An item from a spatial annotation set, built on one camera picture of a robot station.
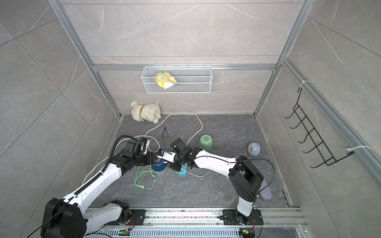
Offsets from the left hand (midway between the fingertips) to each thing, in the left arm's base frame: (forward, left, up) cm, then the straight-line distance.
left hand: (156, 155), depth 84 cm
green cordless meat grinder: (+9, -30, -2) cm, 31 cm away
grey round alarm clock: (+5, -60, -4) cm, 60 cm away
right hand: (-3, -8, -1) cm, 8 cm away
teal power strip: (-8, -15, -8) cm, 19 cm away
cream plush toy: (+38, +10, -1) cm, 39 cm away
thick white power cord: (+22, +12, -10) cm, 27 cm away
